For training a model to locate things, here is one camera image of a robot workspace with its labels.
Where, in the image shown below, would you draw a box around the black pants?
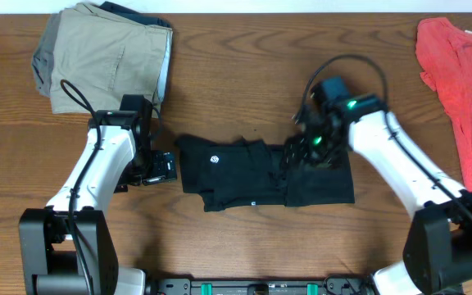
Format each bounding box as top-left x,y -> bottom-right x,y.
175,134 -> 355,212

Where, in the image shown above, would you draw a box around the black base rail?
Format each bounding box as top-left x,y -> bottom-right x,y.
145,275 -> 377,295

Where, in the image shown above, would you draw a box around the folded grey garment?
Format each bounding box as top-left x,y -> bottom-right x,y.
31,13 -> 61,98

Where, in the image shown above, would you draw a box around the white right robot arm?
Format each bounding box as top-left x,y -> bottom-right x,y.
286,94 -> 472,294

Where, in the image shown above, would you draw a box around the red shirt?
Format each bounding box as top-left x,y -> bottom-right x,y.
415,17 -> 472,191

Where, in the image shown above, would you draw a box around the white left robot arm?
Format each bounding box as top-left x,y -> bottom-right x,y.
19,111 -> 177,294

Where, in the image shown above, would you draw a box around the folded dark navy garment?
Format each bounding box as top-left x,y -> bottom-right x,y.
99,1 -> 171,29

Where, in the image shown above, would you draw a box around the folded khaki pants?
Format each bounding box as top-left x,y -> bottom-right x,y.
50,3 -> 173,114

